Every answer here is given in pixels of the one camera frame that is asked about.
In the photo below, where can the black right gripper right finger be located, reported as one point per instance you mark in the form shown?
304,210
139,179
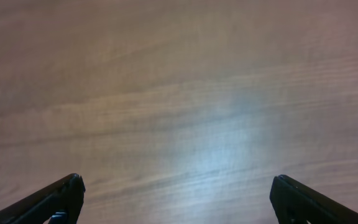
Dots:
295,203

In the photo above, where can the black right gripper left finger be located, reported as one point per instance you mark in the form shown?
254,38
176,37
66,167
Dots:
59,202

